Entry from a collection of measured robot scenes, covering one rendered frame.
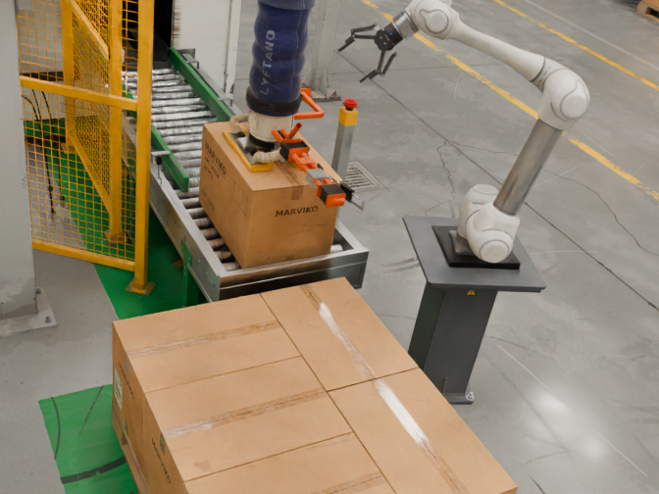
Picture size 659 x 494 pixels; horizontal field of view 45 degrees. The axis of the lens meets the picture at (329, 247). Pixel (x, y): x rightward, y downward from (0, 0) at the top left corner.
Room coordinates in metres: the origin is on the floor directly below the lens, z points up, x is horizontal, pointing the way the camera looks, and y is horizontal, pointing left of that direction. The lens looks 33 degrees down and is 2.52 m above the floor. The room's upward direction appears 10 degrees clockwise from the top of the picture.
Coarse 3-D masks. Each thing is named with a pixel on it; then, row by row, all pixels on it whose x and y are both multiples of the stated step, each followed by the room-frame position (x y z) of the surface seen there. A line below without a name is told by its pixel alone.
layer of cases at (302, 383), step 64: (128, 320) 2.30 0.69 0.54; (192, 320) 2.37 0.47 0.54; (256, 320) 2.43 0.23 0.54; (320, 320) 2.50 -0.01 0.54; (128, 384) 2.09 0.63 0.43; (192, 384) 2.03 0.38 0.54; (256, 384) 2.08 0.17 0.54; (320, 384) 2.14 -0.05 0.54; (384, 384) 2.19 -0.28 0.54; (192, 448) 1.75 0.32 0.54; (256, 448) 1.79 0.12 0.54; (320, 448) 1.84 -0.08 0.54; (384, 448) 1.89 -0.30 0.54; (448, 448) 1.94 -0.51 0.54
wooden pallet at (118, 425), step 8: (112, 400) 2.27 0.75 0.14; (112, 408) 2.28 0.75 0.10; (112, 416) 2.28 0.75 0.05; (120, 424) 2.18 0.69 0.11; (120, 432) 2.18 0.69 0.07; (120, 440) 2.18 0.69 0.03; (128, 440) 2.09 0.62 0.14; (128, 448) 2.15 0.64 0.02; (128, 456) 2.11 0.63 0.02; (128, 464) 2.08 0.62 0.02; (136, 464) 1.99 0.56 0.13; (136, 472) 2.04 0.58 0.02; (136, 480) 2.01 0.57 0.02; (144, 480) 1.92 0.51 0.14; (144, 488) 1.98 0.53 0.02
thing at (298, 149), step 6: (300, 138) 2.91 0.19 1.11; (282, 144) 2.84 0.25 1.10; (288, 144) 2.87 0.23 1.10; (294, 144) 2.87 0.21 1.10; (300, 144) 2.88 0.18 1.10; (306, 144) 2.88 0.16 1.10; (282, 150) 2.85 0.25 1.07; (288, 150) 2.81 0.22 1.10; (294, 150) 2.81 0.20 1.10; (300, 150) 2.82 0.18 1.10; (306, 150) 2.84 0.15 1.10; (282, 156) 2.83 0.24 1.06; (288, 156) 2.80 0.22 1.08; (300, 156) 2.83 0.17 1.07; (288, 162) 2.80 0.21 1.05
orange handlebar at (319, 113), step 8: (304, 96) 3.39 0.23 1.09; (312, 104) 3.31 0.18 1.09; (320, 112) 3.24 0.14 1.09; (280, 136) 2.94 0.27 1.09; (296, 160) 2.77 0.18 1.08; (304, 160) 2.76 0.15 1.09; (312, 160) 2.77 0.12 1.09; (304, 168) 2.71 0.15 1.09; (312, 168) 2.73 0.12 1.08; (336, 200) 2.51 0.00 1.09
